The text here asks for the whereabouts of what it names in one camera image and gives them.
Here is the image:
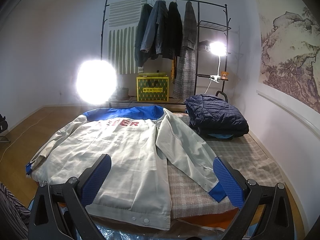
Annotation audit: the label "white and blue work jacket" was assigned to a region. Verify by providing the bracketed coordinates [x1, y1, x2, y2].
[26, 106, 226, 230]

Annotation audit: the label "plaid bed cover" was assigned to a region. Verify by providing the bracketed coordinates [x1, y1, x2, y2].
[166, 109, 285, 219]

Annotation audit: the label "folded navy puffer jacket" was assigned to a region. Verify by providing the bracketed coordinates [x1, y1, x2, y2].
[184, 94, 249, 140]

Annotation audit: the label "striped grey trousers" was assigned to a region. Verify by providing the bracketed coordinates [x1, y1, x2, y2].
[1, 183, 30, 239]

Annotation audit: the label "small potted plant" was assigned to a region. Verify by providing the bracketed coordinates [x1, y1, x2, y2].
[116, 87, 130, 101]

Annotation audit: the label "small teddy bear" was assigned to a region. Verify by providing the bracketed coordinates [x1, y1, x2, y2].
[220, 71, 229, 81]

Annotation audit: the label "yellow green storage box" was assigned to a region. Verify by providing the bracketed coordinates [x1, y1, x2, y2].
[136, 76, 169, 102]

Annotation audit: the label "grey plaid hanging coat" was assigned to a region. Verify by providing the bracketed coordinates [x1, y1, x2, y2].
[173, 1, 197, 100]

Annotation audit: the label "yellow hanging scarf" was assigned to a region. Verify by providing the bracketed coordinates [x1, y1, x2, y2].
[171, 57, 177, 83]

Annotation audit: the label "dark green hanging jacket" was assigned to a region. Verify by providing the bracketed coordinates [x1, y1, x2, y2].
[135, 4, 152, 73]

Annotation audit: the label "white clip desk lamp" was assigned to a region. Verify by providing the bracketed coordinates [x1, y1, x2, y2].
[205, 41, 227, 94]

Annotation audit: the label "black hanging jacket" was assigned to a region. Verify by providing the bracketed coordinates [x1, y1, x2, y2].
[162, 2, 183, 60]

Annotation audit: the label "blue denim hanging jacket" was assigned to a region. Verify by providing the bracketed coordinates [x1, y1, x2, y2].
[140, 0, 168, 54]

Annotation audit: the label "ring light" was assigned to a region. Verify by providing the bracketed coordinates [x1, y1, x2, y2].
[75, 59, 117, 105]

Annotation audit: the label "landscape painting wall mural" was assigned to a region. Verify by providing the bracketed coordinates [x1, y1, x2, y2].
[259, 7, 319, 112]

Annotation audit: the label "green striped wall hanging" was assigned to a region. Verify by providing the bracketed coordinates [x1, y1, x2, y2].
[107, 0, 146, 75]

